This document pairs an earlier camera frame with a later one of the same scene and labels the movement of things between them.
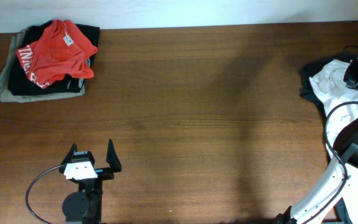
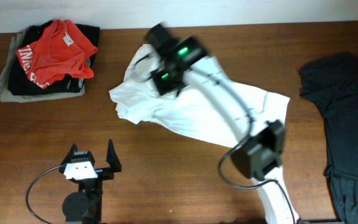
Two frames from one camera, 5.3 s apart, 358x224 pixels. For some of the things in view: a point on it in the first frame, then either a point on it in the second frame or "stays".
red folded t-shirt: x=63 y=50 stays
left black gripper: x=107 y=173 stays
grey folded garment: x=2 y=91 stays
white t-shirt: x=342 y=105 to x=138 y=99
